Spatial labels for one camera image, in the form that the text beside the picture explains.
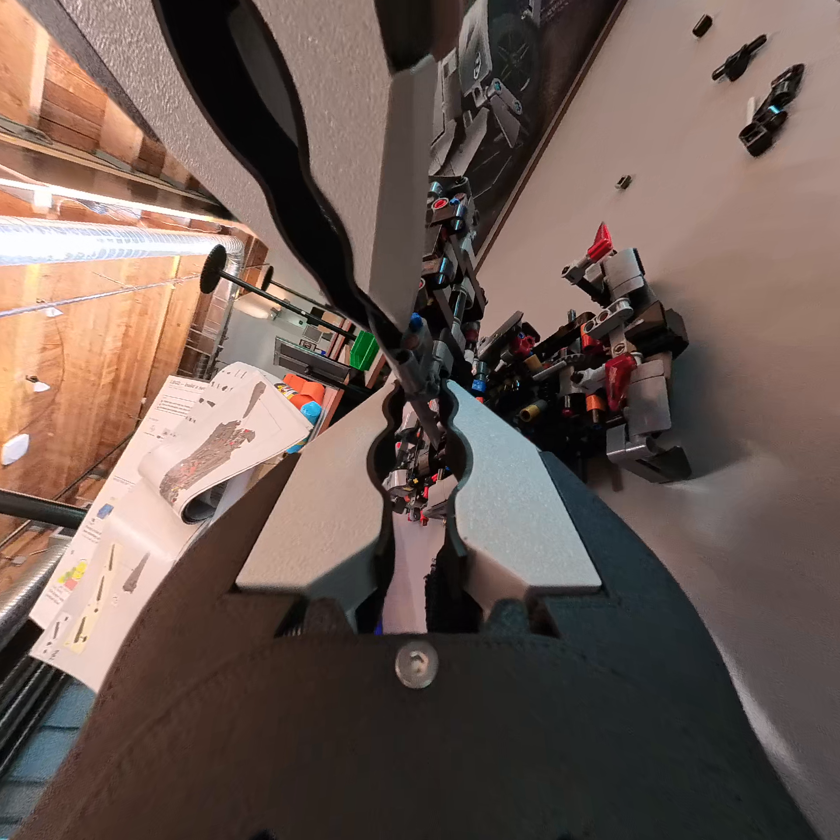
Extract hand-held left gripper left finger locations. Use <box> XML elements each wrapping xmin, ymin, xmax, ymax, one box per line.
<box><xmin>235</xmin><ymin>382</ymin><xmax>408</xmax><ymax>634</ymax></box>

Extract dark grey desk rail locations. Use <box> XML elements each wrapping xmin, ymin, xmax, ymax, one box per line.
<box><xmin>274</xmin><ymin>336</ymin><xmax>352</xmax><ymax>385</ymax></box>

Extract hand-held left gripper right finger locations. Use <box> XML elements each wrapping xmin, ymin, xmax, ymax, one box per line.
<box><xmin>428</xmin><ymin>379</ymin><xmax>603</xmax><ymax>632</ymax></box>

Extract orange bag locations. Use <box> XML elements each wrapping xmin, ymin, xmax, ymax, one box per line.
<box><xmin>282</xmin><ymin>374</ymin><xmax>326</xmax><ymax>411</ymax></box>

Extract grey lego car model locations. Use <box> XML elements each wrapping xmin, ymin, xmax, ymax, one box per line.
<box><xmin>387</xmin><ymin>223</ymin><xmax>693</xmax><ymax>526</ymax></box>

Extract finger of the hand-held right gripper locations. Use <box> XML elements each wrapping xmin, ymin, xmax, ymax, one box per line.
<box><xmin>230</xmin><ymin>0</ymin><xmax>438</xmax><ymax>350</ymax></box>
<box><xmin>59</xmin><ymin>0</ymin><xmax>396</xmax><ymax>345</ymax></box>

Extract silver ventilation duct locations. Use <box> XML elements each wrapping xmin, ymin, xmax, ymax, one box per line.
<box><xmin>0</xmin><ymin>217</ymin><xmax>247</xmax><ymax>266</ymax></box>

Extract black floor lamp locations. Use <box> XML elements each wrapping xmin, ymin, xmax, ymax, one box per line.
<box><xmin>200</xmin><ymin>246</ymin><xmax>368</xmax><ymax>329</ymax></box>
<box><xmin>261</xmin><ymin>264</ymin><xmax>352</xmax><ymax>332</ymax></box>

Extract lego set box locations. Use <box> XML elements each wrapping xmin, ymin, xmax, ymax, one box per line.
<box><xmin>430</xmin><ymin>0</ymin><xmax>624</xmax><ymax>263</ymax></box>

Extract long grey lego panel assembly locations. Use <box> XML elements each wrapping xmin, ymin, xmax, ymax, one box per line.
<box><xmin>387</xmin><ymin>174</ymin><xmax>490</xmax><ymax>460</ymax></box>

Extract open instruction booklet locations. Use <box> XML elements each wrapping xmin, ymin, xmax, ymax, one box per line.
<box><xmin>29</xmin><ymin>360</ymin><xmax>316</xmax><ymax>693</ymax></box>

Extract scattered loose lego pieces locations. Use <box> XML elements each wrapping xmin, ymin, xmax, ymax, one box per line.
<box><xmin>613</xmin><ymin>13</ymin><xmax>808</xmax><ymax>191</ymax></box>

